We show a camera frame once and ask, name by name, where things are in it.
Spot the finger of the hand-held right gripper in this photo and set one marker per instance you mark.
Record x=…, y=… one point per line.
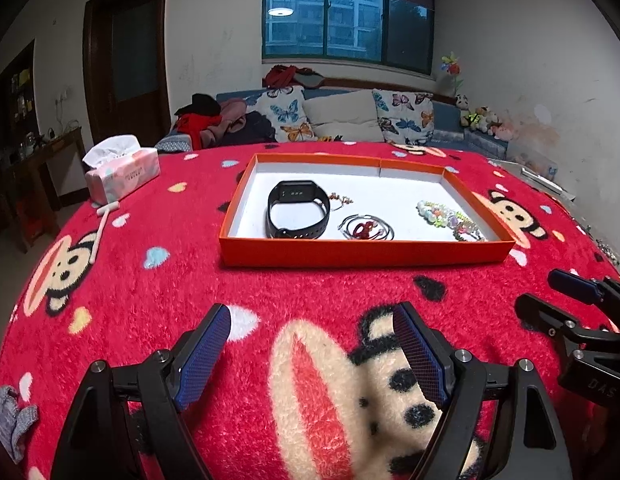
x=572, y=285
x=545, y=315

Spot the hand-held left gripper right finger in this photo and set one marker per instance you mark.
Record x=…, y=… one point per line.
x=420, y=355

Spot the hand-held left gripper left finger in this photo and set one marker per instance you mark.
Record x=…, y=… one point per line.
x=205, y=355

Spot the orange jewelry tray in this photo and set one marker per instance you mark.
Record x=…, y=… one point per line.
x=390, y=255

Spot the silver hoop with red charm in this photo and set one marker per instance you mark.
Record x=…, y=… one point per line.
x=362, y=229

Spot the gold pearl dangle earrings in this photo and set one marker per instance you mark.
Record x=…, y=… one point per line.
x=340, y=199

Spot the red monkey print blanket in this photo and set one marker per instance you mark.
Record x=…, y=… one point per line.
x=165, y=310

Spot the white T-shaped stick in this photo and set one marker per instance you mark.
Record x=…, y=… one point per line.
x=97, y=240

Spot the black smart band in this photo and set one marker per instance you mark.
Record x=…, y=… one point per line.
x=295, y=192

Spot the pile of plush toys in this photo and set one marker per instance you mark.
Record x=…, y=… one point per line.
x=482, y=120

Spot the pink tissue pack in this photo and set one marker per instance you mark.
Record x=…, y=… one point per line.
x=125, y=175

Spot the grey knit cloth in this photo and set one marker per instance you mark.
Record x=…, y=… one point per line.
x=10, y=415

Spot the blue sofa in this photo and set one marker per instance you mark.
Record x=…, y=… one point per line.
x=445, y=115

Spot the grey striped cloth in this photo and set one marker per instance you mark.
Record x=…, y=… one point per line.
x=172, y=144

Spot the red garment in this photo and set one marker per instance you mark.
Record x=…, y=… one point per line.
x=195, y=125

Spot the dark navy garment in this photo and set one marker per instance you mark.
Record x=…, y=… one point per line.
x=255, y=127

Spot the butterfly print pillow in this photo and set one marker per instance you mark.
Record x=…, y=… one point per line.
x=285, y=115
x=405, y=115

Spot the pink garment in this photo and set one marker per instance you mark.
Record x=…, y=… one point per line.
x=232, y=115

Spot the black garment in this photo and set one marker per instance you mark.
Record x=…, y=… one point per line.
x=202, y=104

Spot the colourful pinwheel decoration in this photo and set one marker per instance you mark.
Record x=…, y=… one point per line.
x=451, y=65

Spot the plain beige cushion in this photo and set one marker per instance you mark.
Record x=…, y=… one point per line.
x=340, y=115

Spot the brown wooden side table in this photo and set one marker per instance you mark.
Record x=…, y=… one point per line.
x=50, y=147

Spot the red cloth with dark trim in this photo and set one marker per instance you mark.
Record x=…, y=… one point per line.
x=285, y=76

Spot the dark wooden door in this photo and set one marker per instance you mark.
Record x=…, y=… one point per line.
x=130, y=60

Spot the dark shelf cabinet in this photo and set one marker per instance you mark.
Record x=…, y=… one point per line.
x=15, y=100

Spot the white wall socket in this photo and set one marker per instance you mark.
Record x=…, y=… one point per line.
x=63, y=95

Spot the window with dark frame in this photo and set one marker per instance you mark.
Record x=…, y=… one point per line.
x=340, y=25

